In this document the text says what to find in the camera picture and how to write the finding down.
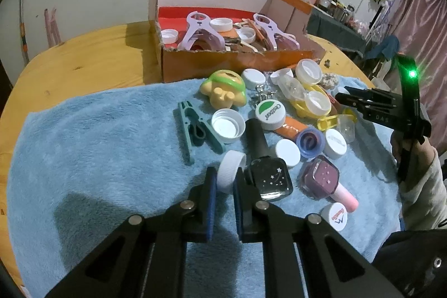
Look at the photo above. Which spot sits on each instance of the yellow green toy turtle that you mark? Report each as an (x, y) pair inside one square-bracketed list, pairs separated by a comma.
[(223, 90)]

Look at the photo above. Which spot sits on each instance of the orange cardboard box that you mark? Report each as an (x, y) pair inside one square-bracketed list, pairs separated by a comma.
[(209, 66)]

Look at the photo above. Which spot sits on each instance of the blue swirl bottle cap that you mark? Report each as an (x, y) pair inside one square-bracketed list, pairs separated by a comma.
[(309, 142)]

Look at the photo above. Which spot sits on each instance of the purple nail polish bottle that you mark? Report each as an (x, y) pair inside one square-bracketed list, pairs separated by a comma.
[(319, 179)]

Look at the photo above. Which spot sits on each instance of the pink curtain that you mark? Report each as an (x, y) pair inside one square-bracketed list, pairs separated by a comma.
[(426, 22)]

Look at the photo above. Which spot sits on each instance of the clear plastic blister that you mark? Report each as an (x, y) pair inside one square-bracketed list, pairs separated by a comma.
[(291, 86)]

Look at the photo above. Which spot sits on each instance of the dark green covered side table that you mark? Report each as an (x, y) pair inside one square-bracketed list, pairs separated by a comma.
[(335, 34)]

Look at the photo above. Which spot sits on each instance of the person's right forearm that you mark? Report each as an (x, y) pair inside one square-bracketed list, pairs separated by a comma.
[(422, 186)]

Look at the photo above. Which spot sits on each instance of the yellow plastic tongs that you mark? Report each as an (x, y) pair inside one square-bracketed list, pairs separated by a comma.
[(328, 123)]

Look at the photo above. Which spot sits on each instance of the red brown toy sausage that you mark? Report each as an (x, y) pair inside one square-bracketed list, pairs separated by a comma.
[(336, 106)]

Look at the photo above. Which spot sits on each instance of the blue garment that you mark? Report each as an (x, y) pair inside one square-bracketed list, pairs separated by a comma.
[(386, 46)]

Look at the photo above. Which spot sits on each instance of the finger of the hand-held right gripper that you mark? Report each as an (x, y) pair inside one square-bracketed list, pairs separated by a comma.
[(377, 97), (377, 114)]

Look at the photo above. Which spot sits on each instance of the person's right hand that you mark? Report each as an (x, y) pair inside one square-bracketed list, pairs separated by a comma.
[(396, 149)]

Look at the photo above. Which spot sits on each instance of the orange white striped pole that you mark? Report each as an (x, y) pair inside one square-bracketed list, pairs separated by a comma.
[(23, 25)]

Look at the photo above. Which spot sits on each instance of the silver metal clips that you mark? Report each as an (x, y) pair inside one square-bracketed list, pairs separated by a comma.
[(260, 92)]

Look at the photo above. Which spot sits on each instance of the person's dark trousers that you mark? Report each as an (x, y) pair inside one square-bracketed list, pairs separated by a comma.
[(415, 266)]

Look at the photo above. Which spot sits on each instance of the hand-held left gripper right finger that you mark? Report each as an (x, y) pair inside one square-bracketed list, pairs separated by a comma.
[(238, 210)]

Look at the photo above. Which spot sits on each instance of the beige lumpy trinket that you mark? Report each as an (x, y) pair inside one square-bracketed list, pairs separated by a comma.
[(329, 78)]

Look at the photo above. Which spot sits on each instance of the orange toy carrot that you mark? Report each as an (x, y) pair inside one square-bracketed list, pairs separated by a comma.
[(291, 127)]

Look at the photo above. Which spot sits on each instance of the blue orange logo cap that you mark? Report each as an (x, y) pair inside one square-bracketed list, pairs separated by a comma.
[(337, 216)]

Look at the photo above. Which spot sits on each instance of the blue fluffy towel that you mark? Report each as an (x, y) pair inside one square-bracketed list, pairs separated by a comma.
[(104, 144)]

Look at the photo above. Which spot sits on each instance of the grey print white cap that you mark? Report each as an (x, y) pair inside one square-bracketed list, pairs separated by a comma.
[(336, 142)]

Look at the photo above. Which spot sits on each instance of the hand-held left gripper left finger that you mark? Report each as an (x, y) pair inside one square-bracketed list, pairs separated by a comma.
[(210, 210)]

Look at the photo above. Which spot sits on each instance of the clear plastic cup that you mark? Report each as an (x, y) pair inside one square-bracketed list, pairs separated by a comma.
[(346, 130)]

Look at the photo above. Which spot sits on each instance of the black nail polish bottle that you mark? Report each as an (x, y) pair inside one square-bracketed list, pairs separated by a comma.
[(267, 168)]

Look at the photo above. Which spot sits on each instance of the teal clothes peg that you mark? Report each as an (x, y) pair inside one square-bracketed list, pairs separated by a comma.
[(195, 132)]

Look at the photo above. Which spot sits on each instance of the green label white cap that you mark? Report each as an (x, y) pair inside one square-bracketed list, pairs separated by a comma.
[(269, 114)]

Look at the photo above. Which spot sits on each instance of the pile of white plastic caps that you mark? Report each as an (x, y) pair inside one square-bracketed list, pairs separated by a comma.
[(228, 125)]

